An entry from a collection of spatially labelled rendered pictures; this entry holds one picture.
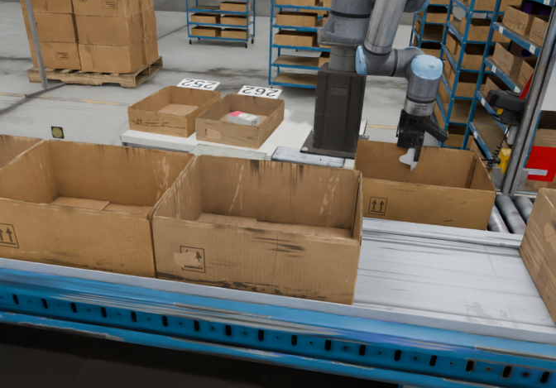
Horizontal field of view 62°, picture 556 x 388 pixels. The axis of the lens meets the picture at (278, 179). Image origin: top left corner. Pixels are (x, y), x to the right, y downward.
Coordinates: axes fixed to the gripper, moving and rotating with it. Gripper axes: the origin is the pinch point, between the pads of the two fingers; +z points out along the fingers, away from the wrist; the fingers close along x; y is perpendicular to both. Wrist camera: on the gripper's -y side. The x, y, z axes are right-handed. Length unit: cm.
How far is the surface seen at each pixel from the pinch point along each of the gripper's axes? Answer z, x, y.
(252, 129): 3, -22, 61
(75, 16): 46, -323, 316
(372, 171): 3.7, 0.5, 13.3
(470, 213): -3.2, 29.3, -12.8
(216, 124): 3, -24, 76
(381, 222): -9.6, 46.5, 13.4
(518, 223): 7.8, 16.4, -32.2
